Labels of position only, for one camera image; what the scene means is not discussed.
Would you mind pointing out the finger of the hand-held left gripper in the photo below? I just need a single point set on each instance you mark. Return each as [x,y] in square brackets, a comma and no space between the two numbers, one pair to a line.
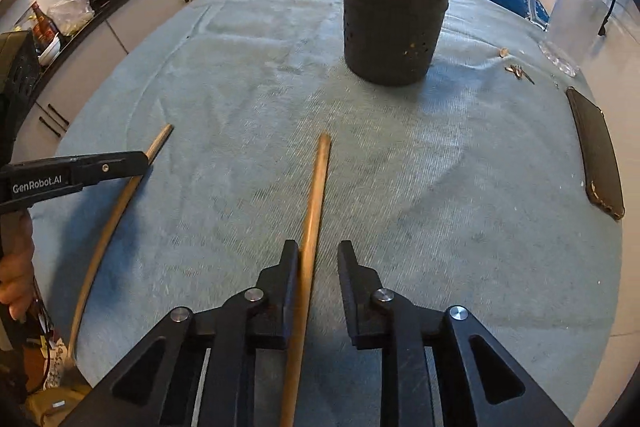
[115,167]

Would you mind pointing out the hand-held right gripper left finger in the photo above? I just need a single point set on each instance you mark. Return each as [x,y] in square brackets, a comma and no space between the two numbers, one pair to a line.
[287,277]

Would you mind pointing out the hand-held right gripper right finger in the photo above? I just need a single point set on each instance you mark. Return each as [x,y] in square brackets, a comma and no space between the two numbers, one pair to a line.
[350,277]

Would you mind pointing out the long wooden chopstick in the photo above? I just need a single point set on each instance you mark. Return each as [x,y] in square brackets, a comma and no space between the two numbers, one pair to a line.
[315,197]
[112,217]

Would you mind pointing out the black utensil holder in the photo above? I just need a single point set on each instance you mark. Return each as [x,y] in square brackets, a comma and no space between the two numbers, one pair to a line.
[395,32]

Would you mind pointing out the person's left hand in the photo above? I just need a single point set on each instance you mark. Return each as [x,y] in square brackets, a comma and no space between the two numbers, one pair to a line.
[17,272]

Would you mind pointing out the white dish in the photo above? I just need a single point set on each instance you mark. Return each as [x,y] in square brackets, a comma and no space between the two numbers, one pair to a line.
[50,52]

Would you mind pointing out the beige base cabinets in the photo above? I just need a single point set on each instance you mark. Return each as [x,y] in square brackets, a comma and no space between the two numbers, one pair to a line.
[150,17]

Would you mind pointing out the blue-grey table cloth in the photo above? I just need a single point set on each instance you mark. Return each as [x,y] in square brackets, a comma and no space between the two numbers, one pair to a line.
[250,82]

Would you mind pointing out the brown sauce bottle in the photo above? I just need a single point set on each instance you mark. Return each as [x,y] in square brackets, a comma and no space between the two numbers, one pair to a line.
[42,24]

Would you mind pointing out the clear plastic food bag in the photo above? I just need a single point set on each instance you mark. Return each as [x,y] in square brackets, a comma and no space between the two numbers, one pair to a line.
[72,12]

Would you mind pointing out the small brown scraps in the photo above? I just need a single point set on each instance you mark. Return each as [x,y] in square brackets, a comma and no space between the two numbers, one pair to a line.
[517,71]

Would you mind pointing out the black smartphone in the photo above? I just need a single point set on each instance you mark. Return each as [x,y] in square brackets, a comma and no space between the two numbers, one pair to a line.
[597,157]

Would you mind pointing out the clear glass pitcher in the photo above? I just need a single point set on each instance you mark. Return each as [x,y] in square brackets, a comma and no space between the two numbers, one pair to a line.
[575,22]

